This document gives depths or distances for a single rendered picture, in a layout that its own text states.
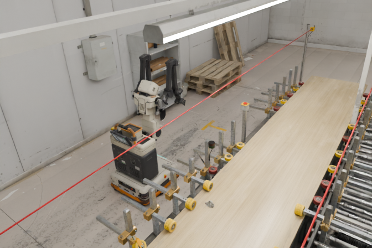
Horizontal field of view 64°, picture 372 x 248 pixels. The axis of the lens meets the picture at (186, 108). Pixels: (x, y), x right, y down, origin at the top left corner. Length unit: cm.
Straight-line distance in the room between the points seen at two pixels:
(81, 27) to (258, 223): 182
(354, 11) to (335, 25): 59
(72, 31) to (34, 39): 13
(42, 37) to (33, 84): 347
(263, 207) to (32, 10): 353
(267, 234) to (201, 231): 45
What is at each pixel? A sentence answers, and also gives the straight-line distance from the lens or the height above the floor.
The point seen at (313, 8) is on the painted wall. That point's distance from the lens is 1026.
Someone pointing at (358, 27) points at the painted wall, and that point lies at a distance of 1010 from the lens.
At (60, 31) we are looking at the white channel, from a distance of 104.
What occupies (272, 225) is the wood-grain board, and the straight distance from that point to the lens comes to 238.
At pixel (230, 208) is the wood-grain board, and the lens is 245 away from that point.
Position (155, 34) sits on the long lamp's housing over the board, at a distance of 136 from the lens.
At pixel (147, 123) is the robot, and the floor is 86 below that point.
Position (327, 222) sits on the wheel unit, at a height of 98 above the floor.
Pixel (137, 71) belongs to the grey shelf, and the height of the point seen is 92.
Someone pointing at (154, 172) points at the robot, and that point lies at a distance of 365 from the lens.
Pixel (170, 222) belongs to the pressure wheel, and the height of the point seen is 98.
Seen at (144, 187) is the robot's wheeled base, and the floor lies 28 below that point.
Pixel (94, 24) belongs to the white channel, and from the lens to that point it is 112.
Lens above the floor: 263
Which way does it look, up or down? 26 degrees down
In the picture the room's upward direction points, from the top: 3 degrees counter-clockwise
